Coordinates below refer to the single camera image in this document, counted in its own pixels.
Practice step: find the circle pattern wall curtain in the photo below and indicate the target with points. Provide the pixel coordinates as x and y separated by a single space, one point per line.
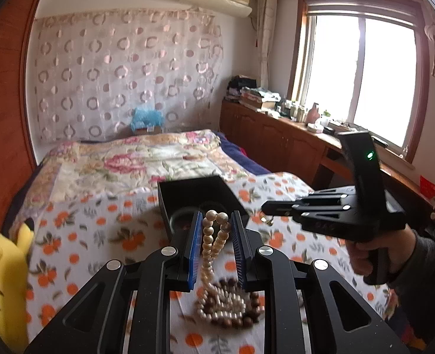
110 70

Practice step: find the person's right hand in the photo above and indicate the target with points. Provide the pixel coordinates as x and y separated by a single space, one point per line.
400 245

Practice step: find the wooden frame window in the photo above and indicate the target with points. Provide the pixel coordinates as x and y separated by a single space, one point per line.
357 77

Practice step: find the pale green jade bangle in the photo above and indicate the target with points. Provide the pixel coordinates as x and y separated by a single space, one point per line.
175 217

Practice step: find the person's right forearm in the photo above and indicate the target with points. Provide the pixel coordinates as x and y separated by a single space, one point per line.
427 276

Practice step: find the red basket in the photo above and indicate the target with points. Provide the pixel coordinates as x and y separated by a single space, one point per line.
429 186

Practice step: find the row of small bottles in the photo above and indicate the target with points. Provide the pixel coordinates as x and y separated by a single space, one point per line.
294 110

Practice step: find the yellow plush toy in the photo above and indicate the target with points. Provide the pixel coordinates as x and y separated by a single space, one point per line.
1 284

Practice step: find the long wooden cabinet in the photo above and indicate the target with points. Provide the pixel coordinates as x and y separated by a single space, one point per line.
269 136

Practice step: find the orange fruit print bedsheet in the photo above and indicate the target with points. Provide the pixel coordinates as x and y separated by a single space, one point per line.
92 250

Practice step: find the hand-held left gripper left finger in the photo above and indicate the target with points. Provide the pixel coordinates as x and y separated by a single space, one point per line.
196 250

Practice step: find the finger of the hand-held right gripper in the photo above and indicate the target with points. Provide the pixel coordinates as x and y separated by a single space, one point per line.
331 195
283 209

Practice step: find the dark blue blanket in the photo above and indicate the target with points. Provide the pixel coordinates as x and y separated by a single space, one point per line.
239 158

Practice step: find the wall air conditioner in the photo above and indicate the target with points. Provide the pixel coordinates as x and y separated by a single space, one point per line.
217 2

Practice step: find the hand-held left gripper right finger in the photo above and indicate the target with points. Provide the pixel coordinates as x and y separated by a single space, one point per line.
238 250

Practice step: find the black cardboard box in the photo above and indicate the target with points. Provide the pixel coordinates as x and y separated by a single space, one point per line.
224 195

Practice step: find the pink bottle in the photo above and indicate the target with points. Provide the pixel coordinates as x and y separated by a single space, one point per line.
314 114

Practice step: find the grey roller blind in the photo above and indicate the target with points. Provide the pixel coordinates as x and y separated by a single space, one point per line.
361 13

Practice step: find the blue plastic bag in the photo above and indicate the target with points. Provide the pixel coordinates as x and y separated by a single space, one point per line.
147 118

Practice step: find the floral quilt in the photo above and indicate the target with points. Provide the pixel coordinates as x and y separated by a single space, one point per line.
129 162

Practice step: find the patterned window curtain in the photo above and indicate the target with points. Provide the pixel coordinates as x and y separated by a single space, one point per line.
265 37

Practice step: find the small cardboard box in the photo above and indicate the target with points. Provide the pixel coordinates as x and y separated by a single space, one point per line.
149 130

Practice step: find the pile of clothes and books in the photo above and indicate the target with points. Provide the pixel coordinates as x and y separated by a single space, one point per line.
254 94

